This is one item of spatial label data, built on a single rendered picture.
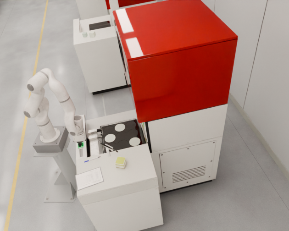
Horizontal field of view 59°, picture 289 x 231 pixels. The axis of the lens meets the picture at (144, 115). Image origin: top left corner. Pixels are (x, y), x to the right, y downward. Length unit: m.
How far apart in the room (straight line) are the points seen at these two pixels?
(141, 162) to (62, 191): 1.46
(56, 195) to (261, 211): 2.28
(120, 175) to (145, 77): 0.80
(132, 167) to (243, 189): 1.49
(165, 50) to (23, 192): 2.57
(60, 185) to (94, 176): 1.30
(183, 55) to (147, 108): 0.49
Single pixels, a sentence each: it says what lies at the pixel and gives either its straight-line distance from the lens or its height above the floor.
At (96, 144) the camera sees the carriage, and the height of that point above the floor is 0.88.
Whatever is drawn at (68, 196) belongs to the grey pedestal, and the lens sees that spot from 3.27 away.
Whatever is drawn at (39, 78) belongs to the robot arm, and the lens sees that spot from 2.03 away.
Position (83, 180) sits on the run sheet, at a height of 0.97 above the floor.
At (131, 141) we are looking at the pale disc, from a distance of 2.34.
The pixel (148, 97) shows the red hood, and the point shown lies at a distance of 1.87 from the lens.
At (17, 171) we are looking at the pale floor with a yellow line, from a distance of 3.81.
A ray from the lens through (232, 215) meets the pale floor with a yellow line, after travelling 2.99.
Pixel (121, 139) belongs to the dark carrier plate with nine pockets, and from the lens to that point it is 2.39.
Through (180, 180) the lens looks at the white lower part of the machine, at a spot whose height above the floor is 0.21.
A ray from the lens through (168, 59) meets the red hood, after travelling 1.73.
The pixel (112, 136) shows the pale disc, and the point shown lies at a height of 0.90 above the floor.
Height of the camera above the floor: 2.68
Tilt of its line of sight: 44 degrees down
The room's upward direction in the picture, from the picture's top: 9 degrees counter-clockwise
